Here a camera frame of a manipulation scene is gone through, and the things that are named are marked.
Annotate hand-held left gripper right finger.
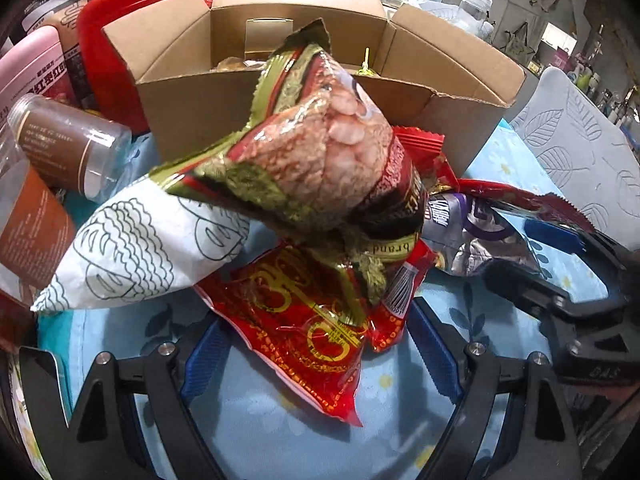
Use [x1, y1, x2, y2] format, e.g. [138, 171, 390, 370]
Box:
[406, 297, 584, 480]

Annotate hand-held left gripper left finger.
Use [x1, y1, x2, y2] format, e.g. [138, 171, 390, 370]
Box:
[65, 316, 236, 480]

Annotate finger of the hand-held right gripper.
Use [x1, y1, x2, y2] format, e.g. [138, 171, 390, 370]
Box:
[522, 217, 638, 281]
[482, 259, 631, 331]

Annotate silver purple snack packet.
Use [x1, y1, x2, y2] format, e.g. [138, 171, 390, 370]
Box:
[424, 192, 537, 277]

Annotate long red snack packet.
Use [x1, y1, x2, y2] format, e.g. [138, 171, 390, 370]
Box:
[389, 126, 599, 233]

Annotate red gold print packet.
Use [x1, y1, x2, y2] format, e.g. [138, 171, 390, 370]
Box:
[194, 239, 437, 427]

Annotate white noodle print packet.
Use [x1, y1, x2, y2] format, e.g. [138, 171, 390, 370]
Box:
[30, 174, 252, 312]

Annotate brown gold cereal packet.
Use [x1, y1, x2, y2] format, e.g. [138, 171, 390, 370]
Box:
[149, 19, 447, 312]

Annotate green yellow lollipop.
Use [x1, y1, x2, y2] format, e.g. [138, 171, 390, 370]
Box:
[356, 47, 382, 77]

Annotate yellow waffle packet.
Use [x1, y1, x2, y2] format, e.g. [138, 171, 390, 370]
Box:
[216, 57, 267, 74]

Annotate cardboard box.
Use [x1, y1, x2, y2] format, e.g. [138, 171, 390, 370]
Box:
[102, 0, 527, 177]

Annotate chair with leaf cover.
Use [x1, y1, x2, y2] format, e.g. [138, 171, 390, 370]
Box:
[504, 65, 640, 253]

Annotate black flat panel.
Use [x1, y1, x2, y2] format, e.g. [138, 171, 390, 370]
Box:
[10, 344, 72, 461]

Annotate row of shelf bottles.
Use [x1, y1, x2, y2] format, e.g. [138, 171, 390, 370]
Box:
[550, 45, 640, 141]

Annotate floral print box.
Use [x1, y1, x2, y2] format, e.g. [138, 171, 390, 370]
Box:
[0, 350, 48, 480]

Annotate clear jar orange label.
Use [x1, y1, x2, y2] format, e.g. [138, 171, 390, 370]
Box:
[0, 152, 77, 303]

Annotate clear jar brown label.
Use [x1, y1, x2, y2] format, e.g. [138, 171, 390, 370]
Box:
[7, 93, 133, 204]

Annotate pink lid canister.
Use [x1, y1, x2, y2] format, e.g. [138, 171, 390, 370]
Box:
[0, 25, 67, 113]

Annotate red plastic canister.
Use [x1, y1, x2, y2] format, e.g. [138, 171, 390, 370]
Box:
[75, 0, 179, 134]

